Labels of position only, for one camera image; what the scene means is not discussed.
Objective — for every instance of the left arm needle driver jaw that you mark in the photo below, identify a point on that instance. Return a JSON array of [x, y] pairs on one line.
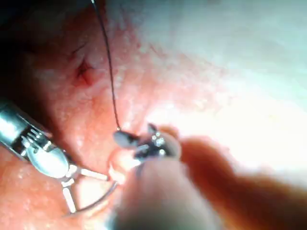
[[93, 174], [69, 200]]

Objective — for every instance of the right arm needle driver jaw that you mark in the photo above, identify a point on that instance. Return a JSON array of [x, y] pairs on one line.
[[142, 151], [126, 139]]

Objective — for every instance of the left arm needle driver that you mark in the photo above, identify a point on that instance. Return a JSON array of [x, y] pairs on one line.
[[48, 160]]

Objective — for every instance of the right arm needle driver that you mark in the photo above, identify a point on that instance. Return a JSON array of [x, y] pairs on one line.
[[159, 146]]

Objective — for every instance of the curved steel needle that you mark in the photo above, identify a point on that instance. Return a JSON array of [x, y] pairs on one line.
[[96, 205]]

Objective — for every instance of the black thread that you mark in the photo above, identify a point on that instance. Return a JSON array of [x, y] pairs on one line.
[[109, 67]]

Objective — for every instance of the dark right arm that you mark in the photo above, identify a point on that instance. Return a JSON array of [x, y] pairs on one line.
[[168, 196]]

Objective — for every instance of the dark left arm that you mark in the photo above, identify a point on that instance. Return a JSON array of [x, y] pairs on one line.
[[9, 122]]

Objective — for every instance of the tissue pad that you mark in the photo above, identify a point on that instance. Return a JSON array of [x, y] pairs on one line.
[[216, 83]]

